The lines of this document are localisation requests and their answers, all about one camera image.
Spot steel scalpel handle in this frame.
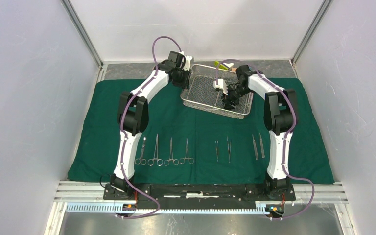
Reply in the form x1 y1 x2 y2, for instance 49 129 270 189
259 133 265 159

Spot steel forceps with ring handles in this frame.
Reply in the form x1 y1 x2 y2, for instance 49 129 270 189
147 134 164 166

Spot yellow-green lego brick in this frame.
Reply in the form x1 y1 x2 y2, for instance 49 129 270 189
214 61 229 70

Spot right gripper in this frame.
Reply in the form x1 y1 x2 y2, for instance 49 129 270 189
220 84 251 112

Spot pointed steel tweezers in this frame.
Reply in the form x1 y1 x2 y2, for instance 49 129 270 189
227 137 232 163

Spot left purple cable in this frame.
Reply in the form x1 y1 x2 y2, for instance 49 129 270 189
119 36 162 220

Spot green surgical cloth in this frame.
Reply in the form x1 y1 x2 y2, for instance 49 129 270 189
67 78 334 184

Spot purple cable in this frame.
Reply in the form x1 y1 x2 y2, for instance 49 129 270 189
119 36 162 220
215 59 315 221

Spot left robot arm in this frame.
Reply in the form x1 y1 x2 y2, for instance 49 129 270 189
106 51 193 200

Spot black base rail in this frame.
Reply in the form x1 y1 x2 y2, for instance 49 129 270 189
103 184 296 213

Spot white small block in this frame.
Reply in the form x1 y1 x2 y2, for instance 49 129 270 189
224 63 234 71

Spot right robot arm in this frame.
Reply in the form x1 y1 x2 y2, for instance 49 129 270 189
214 65 298 200

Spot metal mesh instrument tray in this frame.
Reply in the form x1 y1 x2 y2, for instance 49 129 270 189
180 64 253 119

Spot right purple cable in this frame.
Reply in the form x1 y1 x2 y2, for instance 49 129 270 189
215 59 315 221

